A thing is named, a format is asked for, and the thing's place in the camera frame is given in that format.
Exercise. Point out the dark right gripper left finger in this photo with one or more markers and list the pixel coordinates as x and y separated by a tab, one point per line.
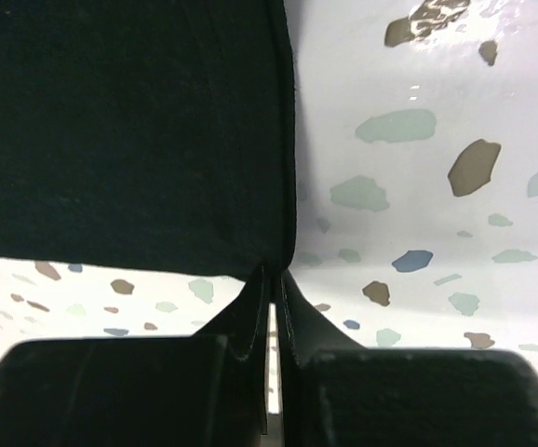
206	389

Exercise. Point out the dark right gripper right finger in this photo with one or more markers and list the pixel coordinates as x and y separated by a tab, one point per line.
336	392

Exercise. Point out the black t shirt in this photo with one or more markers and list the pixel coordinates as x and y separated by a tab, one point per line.
152	135

